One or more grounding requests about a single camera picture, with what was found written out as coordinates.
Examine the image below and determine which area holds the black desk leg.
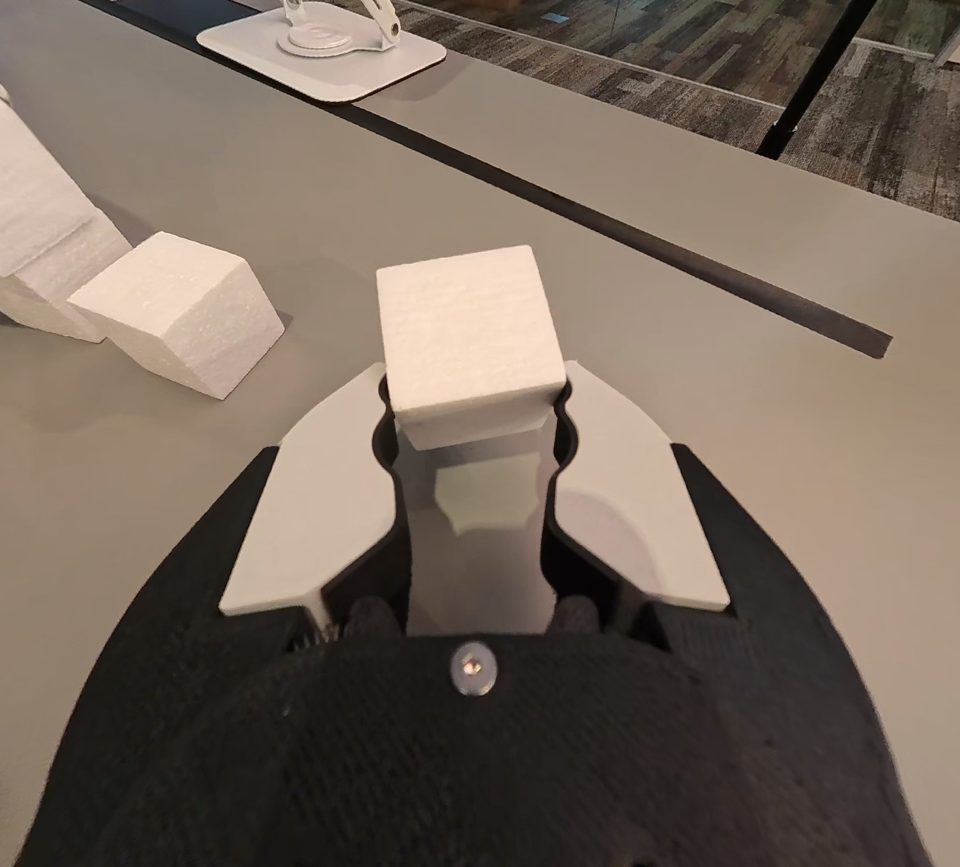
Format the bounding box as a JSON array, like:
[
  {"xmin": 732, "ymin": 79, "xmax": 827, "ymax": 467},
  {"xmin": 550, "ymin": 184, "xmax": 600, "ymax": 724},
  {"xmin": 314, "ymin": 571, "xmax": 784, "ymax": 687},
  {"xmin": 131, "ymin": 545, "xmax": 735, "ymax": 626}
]
[{"xmin": 756, "ymin": 0, "xmax": 931, "ymax": 159}]

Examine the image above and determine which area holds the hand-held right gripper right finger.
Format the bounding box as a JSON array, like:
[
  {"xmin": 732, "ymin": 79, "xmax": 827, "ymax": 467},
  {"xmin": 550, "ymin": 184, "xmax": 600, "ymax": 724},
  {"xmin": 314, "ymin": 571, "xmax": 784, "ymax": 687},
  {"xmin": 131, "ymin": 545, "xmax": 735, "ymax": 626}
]
[{"xmin": 540, "ymin": 358, "xmax": 731, "ymax": 632}]

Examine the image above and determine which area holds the wooden board document stand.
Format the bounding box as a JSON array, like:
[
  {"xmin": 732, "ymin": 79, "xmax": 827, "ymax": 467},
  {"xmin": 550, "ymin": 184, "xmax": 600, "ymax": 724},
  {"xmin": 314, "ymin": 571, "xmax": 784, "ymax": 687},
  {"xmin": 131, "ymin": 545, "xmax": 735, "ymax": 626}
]
[{"xmin": 191, "ymin": 0, "xmax": 449, "ymax": 105}]

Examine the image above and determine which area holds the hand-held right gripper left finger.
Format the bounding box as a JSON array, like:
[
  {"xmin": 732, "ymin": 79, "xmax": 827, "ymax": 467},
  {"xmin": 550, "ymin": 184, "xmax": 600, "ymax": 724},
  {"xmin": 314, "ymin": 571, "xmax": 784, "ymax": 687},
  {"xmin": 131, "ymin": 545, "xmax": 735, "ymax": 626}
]
[{"xmin": 219, "ymin": 360, "xmax": 414, "ymax": 630}]

